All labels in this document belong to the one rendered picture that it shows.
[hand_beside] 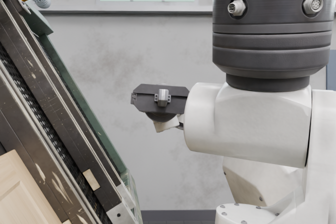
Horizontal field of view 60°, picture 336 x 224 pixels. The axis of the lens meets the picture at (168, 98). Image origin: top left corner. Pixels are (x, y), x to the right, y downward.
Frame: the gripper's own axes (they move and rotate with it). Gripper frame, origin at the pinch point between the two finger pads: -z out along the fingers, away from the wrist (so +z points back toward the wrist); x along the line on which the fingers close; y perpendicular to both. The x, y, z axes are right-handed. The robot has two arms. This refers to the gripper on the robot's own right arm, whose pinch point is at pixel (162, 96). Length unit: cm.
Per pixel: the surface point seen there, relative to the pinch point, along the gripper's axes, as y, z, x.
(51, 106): 0, 51, -39
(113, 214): 38, 58, -14
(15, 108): 3.9, 6.7, -30.1
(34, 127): 7.4, 8.2, -26.5
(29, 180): 18.0, 6.4, -25.5
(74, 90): -18, 147, -59
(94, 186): 28, 56, -22
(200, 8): -132, 255, 39
